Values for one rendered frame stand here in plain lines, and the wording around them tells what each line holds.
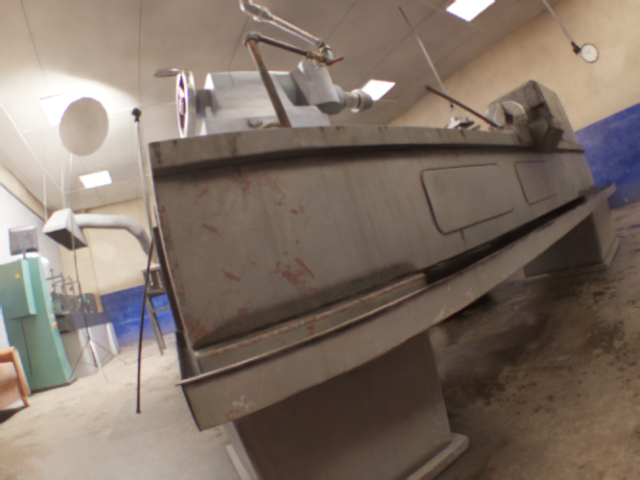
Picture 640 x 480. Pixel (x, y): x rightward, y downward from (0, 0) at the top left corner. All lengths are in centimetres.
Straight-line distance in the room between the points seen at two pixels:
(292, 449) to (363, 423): 15
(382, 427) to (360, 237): 39
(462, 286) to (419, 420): 31
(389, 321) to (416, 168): 48
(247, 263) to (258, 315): 9
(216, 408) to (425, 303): 35
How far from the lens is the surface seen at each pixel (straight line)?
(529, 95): 239
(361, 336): 44
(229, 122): 76
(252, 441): 56
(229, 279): 54
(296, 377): 41
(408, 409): 70
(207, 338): 54
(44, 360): 410
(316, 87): 96
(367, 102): 120
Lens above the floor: 55
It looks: 5 degrees up
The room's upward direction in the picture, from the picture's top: 17 degrees counter-clockwise
